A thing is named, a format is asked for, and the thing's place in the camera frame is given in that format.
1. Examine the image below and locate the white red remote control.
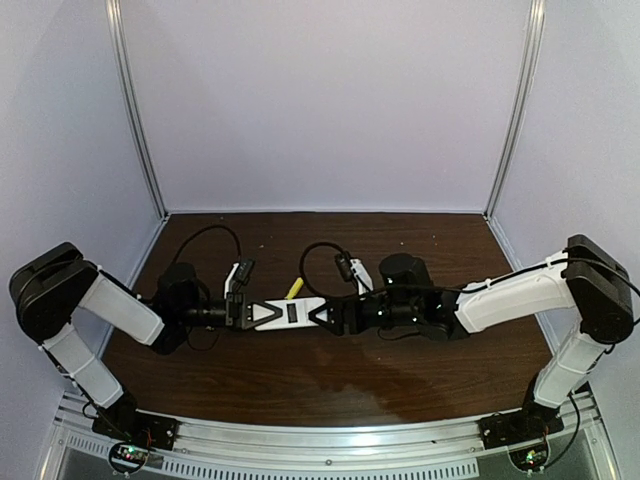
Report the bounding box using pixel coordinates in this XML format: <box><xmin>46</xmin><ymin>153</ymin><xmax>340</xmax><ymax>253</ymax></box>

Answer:
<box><xmin>256</xmin><ymin>297</ymin><xmax>325</xmax><ymax>331</ymax></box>

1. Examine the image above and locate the yellow handled screwdriver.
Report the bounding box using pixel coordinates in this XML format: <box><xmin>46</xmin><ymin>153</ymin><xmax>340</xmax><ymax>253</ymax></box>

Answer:
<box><xmin>285</xmin><ymin>277</ymin><xmax>304</xmax><ymax>300</ymax></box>

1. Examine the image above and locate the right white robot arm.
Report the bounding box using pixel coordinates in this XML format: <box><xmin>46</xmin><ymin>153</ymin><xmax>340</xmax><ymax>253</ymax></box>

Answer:
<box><xmin>308</xmin><ymin>235</ymin><xmax>638</xmax><ymax>425</ymax></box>

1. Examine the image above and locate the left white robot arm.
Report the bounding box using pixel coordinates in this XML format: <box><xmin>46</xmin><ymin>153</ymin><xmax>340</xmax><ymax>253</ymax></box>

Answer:
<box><xmin>9</xmin><ymin>242</ymin><xmax>282</xmax><ymax>436</ymax></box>

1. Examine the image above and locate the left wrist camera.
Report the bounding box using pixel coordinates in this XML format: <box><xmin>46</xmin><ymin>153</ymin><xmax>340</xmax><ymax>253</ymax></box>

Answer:
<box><xmin>224</xmin><ymin>258</ymin><xmax>255</xmax><ymax>295</ymax></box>

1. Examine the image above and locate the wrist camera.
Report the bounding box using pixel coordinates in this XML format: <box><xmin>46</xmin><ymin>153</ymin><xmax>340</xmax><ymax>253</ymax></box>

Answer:
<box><xmin>224</xmin><ymin>258</ymin><xmax>255</xmax><ymax>295</ymax></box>
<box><xmin>334</xmin><ymin>252</ymin><xmax>374</xmax><ymax>294</ymax></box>

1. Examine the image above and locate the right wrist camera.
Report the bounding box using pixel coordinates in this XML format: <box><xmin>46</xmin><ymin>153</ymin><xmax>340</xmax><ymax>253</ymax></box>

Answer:
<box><xmin>334</xmin><ymin>252</ymin><xmax>374</xmax><ymax>294</ymax></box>

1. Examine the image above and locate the right black camera cable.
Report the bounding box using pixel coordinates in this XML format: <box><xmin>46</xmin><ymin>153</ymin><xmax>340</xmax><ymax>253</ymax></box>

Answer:
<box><xmin>299</xmin><ymin>241</ymin><xmax>366</xmax><ymax>301</ymax></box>

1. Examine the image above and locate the black camera cable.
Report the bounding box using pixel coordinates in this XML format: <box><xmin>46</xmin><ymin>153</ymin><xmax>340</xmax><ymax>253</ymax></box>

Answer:
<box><xmin>174</xmin><ymin>225</ymin><xmax>244</xmax><ymax>281</ymax></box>
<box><xmin>299</xmin><ymin>241</ymin><xmax>366</xmax><ymax>301</ymax></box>

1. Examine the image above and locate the left black camera cable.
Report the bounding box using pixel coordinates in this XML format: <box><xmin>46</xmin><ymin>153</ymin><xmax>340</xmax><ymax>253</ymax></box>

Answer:
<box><xmin>174</xmin><ymin>225</ymin><xmax>244</xmax><ymax>281</ymax></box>

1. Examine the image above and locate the front aluminium rail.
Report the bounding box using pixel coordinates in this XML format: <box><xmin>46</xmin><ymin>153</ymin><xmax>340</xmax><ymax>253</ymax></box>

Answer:
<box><xmin>35</xmin><ymin>392</ymin><xmax>622</xmax><ymax>479</ymax></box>

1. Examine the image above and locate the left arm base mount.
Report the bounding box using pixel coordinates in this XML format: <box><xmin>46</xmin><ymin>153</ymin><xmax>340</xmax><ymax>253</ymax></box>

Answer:
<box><xmin>90</xmin><ymin>392</ymin><xmax>179</xmax><ymax>478</ymax></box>

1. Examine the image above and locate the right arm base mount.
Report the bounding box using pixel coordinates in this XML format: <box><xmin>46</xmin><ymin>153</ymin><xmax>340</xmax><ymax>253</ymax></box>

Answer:
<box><xmin>477</xmin><ymin>394</ymin><xmax>582</xmax><ymax>476</ymax></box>

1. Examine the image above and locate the left aluminium frame post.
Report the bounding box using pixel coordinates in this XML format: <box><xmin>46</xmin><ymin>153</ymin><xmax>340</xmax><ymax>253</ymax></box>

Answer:
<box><xmin>105</xmin><ymin>0</ymin><xmax>169</xmax><ymax>221</ymax></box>

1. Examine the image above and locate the aluminium frame post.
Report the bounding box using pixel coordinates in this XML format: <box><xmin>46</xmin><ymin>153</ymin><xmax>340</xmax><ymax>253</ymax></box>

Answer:
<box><xmin>105</xmin><ymin>0</ymin><xmax>169</xmax><ymax>221</ymax></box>
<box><xmin>484</xmin><ymin>0</ymin><xmax>546</xmax><ymax>221</ymax></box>

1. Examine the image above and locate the right aluminium frame post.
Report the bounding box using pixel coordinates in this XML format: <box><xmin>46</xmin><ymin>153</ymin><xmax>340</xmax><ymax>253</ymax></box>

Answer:
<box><xmin>484</xmin><ymin>0</ymin><xmax>546</xmax><ymax>221</ymax></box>

